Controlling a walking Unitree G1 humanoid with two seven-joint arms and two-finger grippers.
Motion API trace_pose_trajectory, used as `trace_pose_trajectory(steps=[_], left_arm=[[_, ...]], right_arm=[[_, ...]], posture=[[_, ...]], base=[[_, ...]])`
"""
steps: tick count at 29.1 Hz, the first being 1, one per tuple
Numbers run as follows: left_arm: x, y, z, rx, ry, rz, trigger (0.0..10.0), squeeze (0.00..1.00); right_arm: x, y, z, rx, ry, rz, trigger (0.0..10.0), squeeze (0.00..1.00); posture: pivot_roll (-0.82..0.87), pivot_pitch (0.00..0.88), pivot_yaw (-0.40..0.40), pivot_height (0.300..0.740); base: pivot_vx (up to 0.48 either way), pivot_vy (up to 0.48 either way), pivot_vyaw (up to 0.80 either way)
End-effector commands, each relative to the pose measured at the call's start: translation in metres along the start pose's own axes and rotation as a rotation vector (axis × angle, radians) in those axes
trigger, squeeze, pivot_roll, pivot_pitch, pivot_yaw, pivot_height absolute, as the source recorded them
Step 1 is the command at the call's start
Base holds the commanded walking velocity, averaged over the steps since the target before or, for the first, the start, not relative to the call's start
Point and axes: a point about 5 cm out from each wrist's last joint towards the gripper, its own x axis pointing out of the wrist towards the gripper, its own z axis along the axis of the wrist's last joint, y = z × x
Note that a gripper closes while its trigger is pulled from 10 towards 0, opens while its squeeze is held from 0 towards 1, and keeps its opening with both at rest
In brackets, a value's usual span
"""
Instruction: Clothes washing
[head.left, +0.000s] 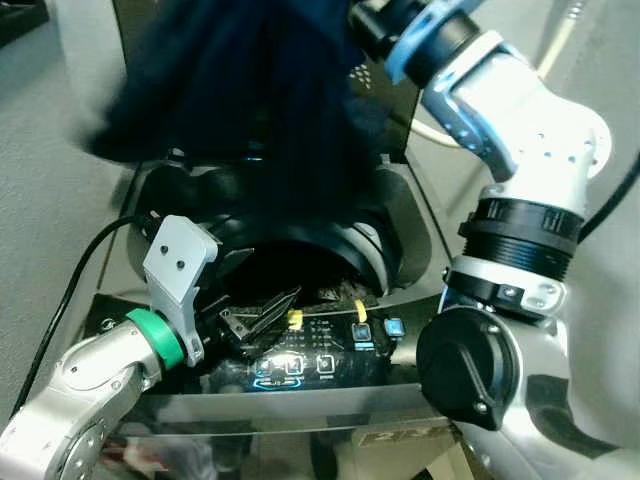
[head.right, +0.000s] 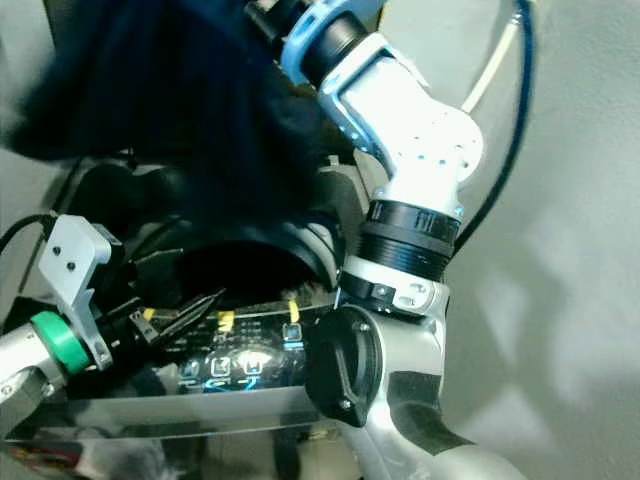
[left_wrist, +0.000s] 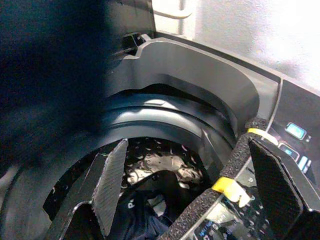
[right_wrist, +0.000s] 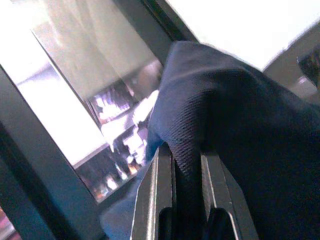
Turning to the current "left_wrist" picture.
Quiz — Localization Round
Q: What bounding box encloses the grey top-loading washing machine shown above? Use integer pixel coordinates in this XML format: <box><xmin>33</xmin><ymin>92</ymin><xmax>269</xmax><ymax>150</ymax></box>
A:
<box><xmin>0</xmin><ymin>31</ymin><xmax>320</xmax><ymax>240</ymax></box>

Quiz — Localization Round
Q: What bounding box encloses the white water hose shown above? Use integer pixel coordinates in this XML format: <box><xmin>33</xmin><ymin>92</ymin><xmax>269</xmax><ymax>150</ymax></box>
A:
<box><xmin>152</xmin><ymin>9</ymin><xmax>194</xmax><ymax>21</ymax></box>

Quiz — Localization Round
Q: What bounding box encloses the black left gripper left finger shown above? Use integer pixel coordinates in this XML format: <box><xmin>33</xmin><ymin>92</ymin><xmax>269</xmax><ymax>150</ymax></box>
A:
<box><xmin>44</xmin><ymin>138</ymin><xmax>130</xmax><ymax>240</ymax></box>

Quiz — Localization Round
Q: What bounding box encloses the white wall pipe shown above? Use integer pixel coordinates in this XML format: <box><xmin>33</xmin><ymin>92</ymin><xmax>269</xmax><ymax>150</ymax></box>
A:
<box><xmin>177</xmin><ymin>0</ymin><xmax>188</xmax><ymax>36</ymax></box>

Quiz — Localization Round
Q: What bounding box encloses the navy striped garment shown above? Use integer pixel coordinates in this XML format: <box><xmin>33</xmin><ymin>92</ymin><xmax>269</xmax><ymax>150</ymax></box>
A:
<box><xmin>0</xmin><ymin>0</ymin><xmax>122</xmax><ymax>173</ymax></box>

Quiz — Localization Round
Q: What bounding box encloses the yellow tape piece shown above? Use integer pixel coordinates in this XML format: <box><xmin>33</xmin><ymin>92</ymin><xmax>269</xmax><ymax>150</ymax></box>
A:
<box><xmin>246</xmin><ymin>127</ymin><xmax>279</xmax><ymax>146</ymax></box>
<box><xmin>211</xmin><ymin>176</ymin><xmax>251</xmax><ymax>208</ymax></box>

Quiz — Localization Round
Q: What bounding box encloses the grey washing machine lid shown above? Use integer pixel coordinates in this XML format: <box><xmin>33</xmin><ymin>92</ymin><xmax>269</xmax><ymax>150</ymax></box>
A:
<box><xmin>106</xmin><ymin>0</ymin><xmax>156</xmax><ymax>55</ymax></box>

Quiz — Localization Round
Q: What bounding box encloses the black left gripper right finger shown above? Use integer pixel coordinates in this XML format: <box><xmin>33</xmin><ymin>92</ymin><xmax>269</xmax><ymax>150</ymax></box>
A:
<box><xmin>248</xmin><ymin>138</ymin><xmax>320</xmax><ymax>240</ymax></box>

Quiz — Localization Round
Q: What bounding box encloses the black foam edge strip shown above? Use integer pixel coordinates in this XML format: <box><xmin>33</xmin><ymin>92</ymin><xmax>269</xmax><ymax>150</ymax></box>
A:
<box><xmin>159</xmin><ymin>117</ymin><xmax>266</xmax><ymax>240</ymax></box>

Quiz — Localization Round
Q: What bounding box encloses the dark navy garment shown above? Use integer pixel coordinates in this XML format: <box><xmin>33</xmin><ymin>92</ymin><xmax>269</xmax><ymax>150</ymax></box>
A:
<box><xmin>117</xmin><ymin>169</ymin><xmax>210</xmax><ymax>240</ymax></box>

